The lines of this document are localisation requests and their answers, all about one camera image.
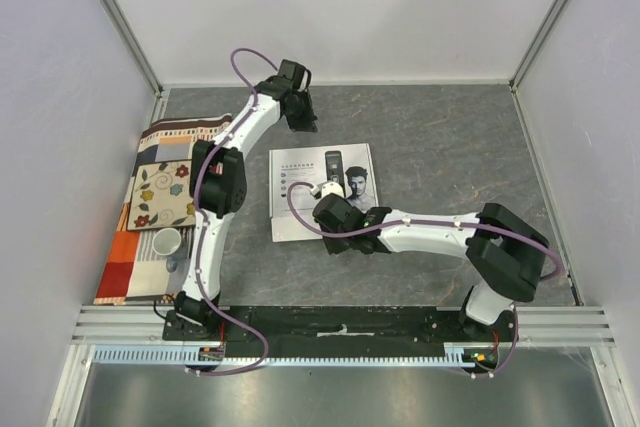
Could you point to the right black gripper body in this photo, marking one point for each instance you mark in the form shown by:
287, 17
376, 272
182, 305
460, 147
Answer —
338, 238

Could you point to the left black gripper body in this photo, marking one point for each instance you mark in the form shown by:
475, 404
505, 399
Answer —
302, 118

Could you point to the white clipper kit box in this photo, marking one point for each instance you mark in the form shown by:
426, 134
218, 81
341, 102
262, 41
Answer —
299, 177

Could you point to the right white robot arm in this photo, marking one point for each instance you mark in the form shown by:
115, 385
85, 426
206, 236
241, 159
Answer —
507, 252

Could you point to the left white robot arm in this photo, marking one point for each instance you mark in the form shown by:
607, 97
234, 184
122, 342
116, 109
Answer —
218, 184

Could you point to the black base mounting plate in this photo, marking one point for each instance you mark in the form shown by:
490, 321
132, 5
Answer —
342, 330

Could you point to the white cup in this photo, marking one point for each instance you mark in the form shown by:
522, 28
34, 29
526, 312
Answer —
166, 242

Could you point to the small clear glass object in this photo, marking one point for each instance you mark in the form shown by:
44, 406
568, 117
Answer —
172, 264

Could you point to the colourful patchwork cloth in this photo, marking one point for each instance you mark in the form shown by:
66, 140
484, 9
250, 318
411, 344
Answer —
157, 197

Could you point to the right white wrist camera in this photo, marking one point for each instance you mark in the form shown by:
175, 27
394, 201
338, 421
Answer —
327, 188

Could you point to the grey slotted cable duct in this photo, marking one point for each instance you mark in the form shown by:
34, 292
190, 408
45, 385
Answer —
181, 355

